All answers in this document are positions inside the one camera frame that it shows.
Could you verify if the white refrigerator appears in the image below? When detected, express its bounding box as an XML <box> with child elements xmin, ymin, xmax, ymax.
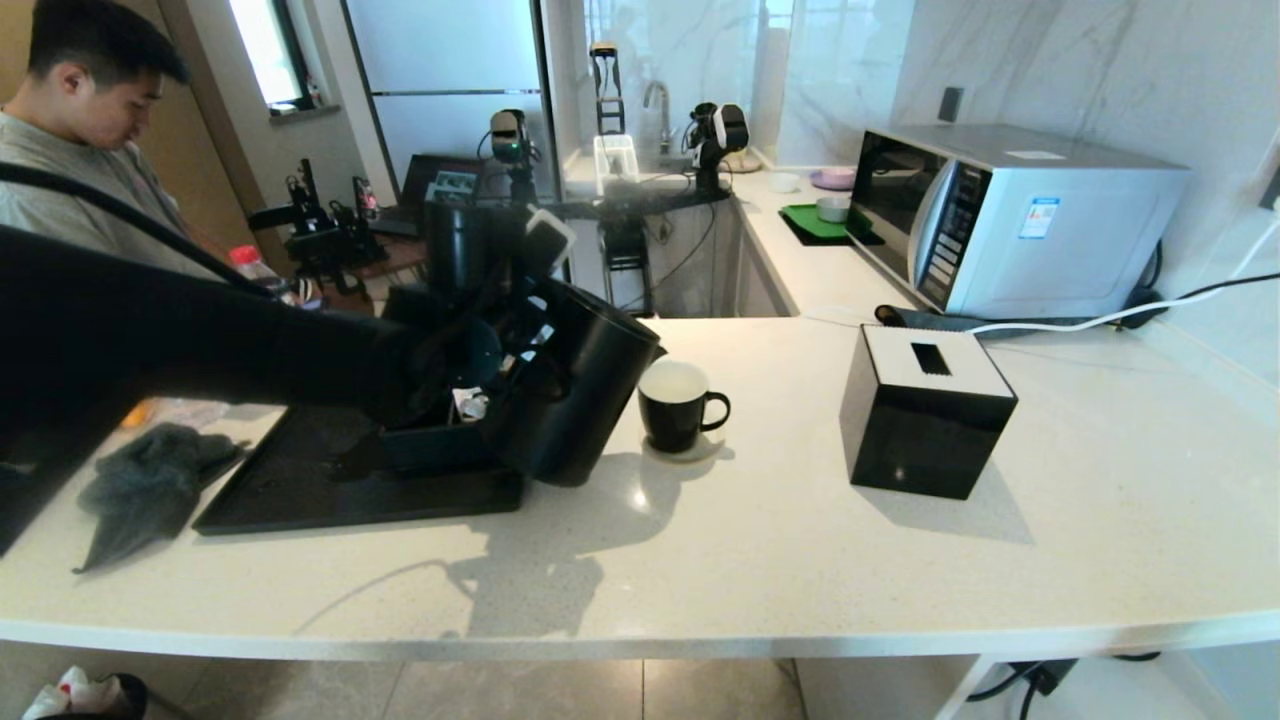
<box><xmin>340</xmin><ymin>0</ymin><xmax>576</xmax><ymax>319</ymax></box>

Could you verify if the dark grey cloth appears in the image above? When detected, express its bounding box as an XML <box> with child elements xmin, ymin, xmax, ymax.
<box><xmin>75</xmin><ymin>422</ymin><xmax>246</xmax><ymax>573</ymax></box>

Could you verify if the grey power adapter brick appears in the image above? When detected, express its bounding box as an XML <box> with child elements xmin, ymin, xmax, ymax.
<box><xmin>1005</xmin><ymin>658</ymin><xmax>1079</xmax><ymax>698</ymax></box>

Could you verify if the white translucent basket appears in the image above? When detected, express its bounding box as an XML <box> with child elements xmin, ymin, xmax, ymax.
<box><xmin>594</xmin><ymin>135</ymin><xmax>641</xmax><ymax>196</ymax></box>

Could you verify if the white crumpled paper trash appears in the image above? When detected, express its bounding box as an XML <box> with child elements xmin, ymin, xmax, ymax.
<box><xmin>25</xmin><ymin>665</ymin><xmax>126</xmax><ymax>720</ymax></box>

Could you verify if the clear water bottle red cap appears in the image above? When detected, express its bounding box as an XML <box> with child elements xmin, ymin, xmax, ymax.
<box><xmin>228</xmin><ymin>245</ymin><xmax>301</xmax><ymax>306</ymax></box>

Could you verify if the black power cable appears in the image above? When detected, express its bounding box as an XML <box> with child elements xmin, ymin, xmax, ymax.
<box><xmin>1120</xmin><ymin>272</ymin><xmax>1280</xmax><ymax>319</ymax></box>

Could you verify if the brown wooden desk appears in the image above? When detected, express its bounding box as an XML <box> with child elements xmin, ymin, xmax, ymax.
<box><xmin>350</xmin><ymin>212</ymin><xmax>431</xmax><ymax>301</ymax></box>

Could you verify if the black teleoperation rig stand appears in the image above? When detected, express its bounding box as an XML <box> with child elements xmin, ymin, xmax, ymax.
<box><xmin>505</xmin><ymin>40</ymin><xmax>736</xmax><ymax>319</ymax></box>

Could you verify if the person in grey shirt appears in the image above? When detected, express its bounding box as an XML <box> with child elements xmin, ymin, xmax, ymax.
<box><xmin>0</xmin><ymin>0</ymin><xmax>226</xmax><ymax>286</ymax></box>

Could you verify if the white power cable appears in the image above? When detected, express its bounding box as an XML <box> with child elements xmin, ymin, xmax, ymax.
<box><xmin>965</xmin><ymin>215</ymin><xmax>1280</xmax><ymax>336</ymax></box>

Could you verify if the black laptop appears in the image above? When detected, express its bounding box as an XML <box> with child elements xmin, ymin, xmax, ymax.
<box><xmin>398</xmin><ymin>152</ymin><xmax>489</xmax><ymax>239</ymax></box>

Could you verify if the black trash bin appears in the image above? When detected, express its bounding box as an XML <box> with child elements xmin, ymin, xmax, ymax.
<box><xmin>22</xmin><ymin>672</ymin><xmax>151</xmax><ymax>720</ymax></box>

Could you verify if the green and black tray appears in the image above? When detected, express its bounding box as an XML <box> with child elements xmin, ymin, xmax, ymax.
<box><xmin>779</xmin><ymin>203</ymin><xmax>886</xmax><ymax>247</ymax></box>

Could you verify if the black tea organizer box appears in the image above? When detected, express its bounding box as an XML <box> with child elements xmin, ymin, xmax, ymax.
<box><xmin>378</xmin><ymin>390</ymin><xmax>521</xmax><ymax>476</ymax></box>

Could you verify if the black tissue box white lid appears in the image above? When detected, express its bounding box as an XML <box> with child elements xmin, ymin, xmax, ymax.
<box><xmin>838</xmin><ymin>325</ymin><xmax>1021</xmax><ymax>501</ymax></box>

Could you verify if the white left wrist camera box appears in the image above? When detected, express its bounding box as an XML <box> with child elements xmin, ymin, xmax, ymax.
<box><xmin>525</xmin><ymin>208</ymin><xmax>579</xmax><ymax>281</ymax></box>

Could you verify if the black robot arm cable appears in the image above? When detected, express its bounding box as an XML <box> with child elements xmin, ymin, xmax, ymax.
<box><xmin>0</xmin><ymin>160</ymin><xmax>281</xmax><ymax>301</ymax></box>

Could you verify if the window with dark frame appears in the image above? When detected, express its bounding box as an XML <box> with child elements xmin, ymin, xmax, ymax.
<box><xmin>225</xmin><ymin>0</ymin><xmax>321</xmax><ymax>116</ymax></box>

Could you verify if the chrome kitchen faucet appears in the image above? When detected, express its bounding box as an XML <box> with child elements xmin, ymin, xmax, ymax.
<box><xmin>643</xmin><ymin>80</ymin><xmax>676</xmax><ymax>159</ymax></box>

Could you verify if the silver microwave oven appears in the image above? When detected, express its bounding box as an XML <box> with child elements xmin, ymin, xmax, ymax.
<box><xmin>848</xmin><ymin>124</ymin><xmax>1193</xmax><ymax>321</ymax></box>

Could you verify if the black electric kettle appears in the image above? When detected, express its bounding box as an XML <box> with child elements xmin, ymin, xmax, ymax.
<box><xmin>500</xmin><ymin>280</ymin><xmax>668</xmax><ymax>488</ymax></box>

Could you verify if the black mug white inside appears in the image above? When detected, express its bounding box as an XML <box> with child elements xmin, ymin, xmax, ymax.
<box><xmin>638</xmin><ymin>360</ymin><xmax>733</xmax><ymax>454</ymax></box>

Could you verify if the black rectangular serving tray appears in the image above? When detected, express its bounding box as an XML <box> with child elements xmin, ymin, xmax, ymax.
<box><xmin>192</xmin><ymin>405</ymin><xmax>528</xmax><ymax>536</ymax></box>

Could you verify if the black adapter cable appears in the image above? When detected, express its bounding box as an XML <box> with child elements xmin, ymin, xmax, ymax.
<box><xmin>965</xmin><ymin>650</ymin><xmax>1166</xmax><ymax>720</ymax></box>

